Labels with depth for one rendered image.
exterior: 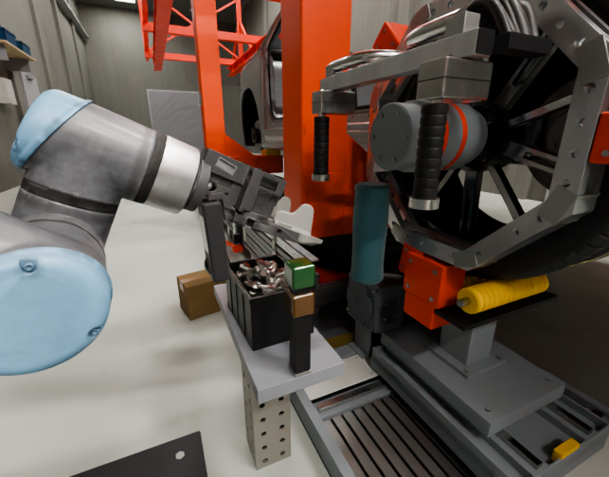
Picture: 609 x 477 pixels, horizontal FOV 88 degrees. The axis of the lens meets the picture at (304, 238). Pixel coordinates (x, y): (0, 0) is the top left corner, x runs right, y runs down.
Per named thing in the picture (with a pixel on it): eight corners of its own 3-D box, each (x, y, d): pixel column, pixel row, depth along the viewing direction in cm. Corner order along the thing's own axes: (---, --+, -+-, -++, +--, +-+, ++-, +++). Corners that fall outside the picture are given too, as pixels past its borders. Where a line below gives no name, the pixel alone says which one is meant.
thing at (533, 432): (602, 450, 81) (614, 421, 78) (511, 517, 67) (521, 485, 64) (445, 341, 125) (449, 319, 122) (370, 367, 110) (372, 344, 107)
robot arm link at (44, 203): (-35, 313, 28) (8, 182, 27) (-6, 271, 37) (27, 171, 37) (89, 324, 34) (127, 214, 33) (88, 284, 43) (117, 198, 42)
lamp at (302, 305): (315, 314, 53) (315, 292, 51) (293, 320, 51) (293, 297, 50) (305, 303, 56) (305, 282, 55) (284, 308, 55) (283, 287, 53)
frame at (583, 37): (570, 299, 56) (685, -95, 39) (547, 308, 53) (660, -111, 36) (378, 224, 103) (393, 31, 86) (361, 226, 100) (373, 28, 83)
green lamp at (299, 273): (315, 287, 51) (315, 264, 50) (293, 291, 50) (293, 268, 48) (305, 277, 55) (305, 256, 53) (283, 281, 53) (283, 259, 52)
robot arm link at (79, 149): (20, 168, 36) (47, 85, 36) (137, 204, 43) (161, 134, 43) (-5, 174, 29) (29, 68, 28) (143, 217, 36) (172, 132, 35)
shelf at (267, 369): (344, 375, 60) (345, 362, 59) (258, 405, 53) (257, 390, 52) (270, 283, 97) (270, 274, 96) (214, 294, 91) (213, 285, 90)
